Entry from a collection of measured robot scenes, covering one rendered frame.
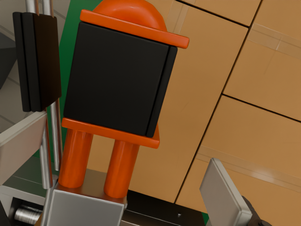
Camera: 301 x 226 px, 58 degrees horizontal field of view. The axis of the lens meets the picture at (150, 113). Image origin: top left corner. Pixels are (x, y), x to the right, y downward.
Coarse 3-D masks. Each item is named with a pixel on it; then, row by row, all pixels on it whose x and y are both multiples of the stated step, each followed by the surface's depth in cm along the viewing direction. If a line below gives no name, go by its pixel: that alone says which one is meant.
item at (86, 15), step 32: (96, 32) 18; (128, 32) 18; (160, 32) 18; (96, 64) 18; (128, 64) 18; (160, 64) 19; (96, 96) 19; (128, 96) 19; (160, 96) 19; (96, 128) 20; (128, 128) 20
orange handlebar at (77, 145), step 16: (112, 0) 19; (128, 0) 19; (144, 0) 19; (112, 16) 19; (128, 16) 19; (144, 16) 19; (160, 16) 19; (64, 144) 22; (80, 144) 22; (128, 144) 22; (64, 160) 22; (80, 160) 22; (112, 160) 23; (128, 160) 22; (64, 176) 23; (80, 176) 23; (112, 176) 23; (128, 176) 23; (112, 192) 23
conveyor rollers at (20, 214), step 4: (20, 208) 93; (24, 208) 93; (28, 208) 94; (32, 208) 95; (16, 212) 92; (20, 212) 92; (24, 212) 92; (28, 212) 93; (32, 212) 93; (36, 212) 93; (40, 212) 94; (16, 216) 92; (20, 216) 92; (24, 216) 92; (28, 216) 92; (32, 216) 92; (36, 216) 93; (20, 220) 92; (24, 220) 92; (28, 220) 92; (32, 220) 92; (36, 220) 92
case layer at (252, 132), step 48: (192, 0) 74; (240, 0) 74; (288, 0) 74; (192, 48) 77; (240, 48) 79; (288, 48) 77; (192, 96) 81; (240, 96) 81; (288, 96) 81; (96, 144) 85; (192, 144) 85; (240, 144) 85; (288, 144) 85; (144, 192) 90; (192, 192) 90; (240, 192) 90; (288, 192) 90
